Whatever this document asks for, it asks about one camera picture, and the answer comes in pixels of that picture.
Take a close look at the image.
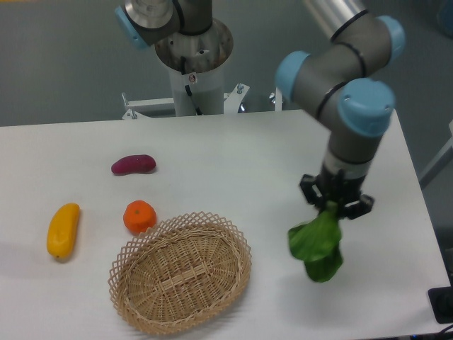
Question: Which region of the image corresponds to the orange tangerine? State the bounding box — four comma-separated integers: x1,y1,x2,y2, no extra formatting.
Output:
123,200,157,234

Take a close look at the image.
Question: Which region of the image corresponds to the green bok choy vegetable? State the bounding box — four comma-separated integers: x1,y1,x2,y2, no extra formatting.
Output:
287,201,343,283

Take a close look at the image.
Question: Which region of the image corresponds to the yellow mango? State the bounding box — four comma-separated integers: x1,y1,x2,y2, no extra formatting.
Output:
46,203,81,263

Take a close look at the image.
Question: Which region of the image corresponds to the white metal base frame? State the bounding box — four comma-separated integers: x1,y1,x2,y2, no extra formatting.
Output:
120,83,286,120

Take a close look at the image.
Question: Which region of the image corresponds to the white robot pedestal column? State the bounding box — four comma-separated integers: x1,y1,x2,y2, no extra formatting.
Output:
155,18,234,98

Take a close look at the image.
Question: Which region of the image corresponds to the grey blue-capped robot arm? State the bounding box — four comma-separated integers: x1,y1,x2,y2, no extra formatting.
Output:
115,1,406,220

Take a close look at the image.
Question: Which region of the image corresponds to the white table leg frame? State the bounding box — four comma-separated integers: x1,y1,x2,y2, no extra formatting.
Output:
418,120,453,190

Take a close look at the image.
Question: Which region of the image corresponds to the black cable on pedestal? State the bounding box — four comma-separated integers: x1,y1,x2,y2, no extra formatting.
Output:
180,55,203,116

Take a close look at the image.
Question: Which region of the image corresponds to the black device at table edge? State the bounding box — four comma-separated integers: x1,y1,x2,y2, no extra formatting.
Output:
428,287,452,324

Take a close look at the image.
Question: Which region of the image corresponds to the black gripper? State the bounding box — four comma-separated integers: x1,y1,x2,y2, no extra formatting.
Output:
299,166,374,220

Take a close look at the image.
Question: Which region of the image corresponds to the purple sweet potato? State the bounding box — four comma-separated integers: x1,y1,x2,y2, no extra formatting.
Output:
110,154,156,176

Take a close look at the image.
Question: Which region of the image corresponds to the woven wicker basket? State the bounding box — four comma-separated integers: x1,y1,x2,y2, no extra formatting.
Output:
108,212,252,335

